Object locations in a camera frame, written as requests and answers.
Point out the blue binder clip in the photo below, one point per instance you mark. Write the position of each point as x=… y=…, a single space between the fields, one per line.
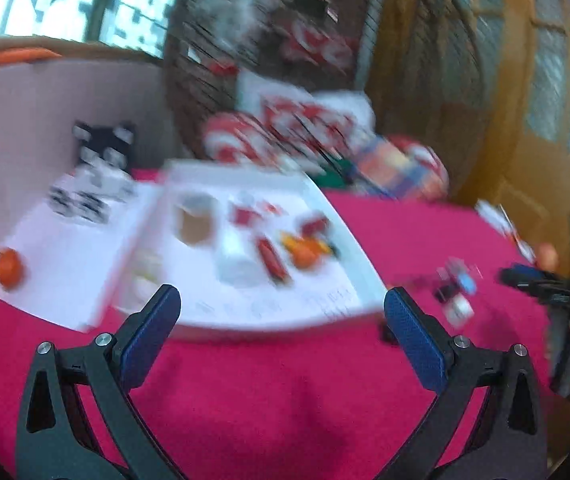
x=467 y=282

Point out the small black object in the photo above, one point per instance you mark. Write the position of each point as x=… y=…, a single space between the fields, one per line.
x=446 y=292

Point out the striped orange blue cloth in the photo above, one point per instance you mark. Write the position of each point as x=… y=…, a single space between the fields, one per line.
x=387 y=165

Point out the green item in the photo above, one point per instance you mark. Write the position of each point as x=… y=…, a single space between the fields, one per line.
x=332 y=177

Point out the small white tapered container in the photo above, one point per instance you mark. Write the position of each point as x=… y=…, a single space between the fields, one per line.
x=147 y=266

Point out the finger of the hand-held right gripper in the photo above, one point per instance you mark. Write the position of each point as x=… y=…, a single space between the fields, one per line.
x=547 y=295
x=527 y=275

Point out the white pillow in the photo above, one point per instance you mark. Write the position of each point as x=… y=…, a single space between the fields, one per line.
x=350 y=102

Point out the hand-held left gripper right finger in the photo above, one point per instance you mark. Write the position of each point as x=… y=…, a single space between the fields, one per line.
x=415 y=340

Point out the magenta tablecloth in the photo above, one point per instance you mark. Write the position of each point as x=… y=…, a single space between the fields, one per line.
x=275 y=400

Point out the small white box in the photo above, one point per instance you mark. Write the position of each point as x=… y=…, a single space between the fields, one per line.
x=235 y=262

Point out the window with metal grille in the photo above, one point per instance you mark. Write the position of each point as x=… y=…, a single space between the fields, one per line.
x=65 y=0

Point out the small orange tangerine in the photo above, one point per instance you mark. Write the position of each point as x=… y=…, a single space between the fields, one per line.
x=307 y=256
x=10 y=267

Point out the small red item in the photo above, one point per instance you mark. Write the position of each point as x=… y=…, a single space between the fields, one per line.
x=316 y=225
x=246 y=215

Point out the pile of clear clips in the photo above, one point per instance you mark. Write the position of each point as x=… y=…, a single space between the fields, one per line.
x=457 y=265

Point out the black marker cube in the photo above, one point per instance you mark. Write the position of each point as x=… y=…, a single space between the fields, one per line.
x=102 y=142

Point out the white marker block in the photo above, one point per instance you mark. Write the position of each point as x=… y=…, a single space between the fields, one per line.
x=85 y=195

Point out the white sheet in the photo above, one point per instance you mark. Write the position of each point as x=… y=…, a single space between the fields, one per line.
x=65 y=270

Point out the yellow wooden door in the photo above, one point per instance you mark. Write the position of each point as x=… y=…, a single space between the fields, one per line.
x=515 y=110

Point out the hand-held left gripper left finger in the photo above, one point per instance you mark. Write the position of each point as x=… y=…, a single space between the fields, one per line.
x=147 y=337

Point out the white tray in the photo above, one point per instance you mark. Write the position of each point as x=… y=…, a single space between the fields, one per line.
x=245 y=300

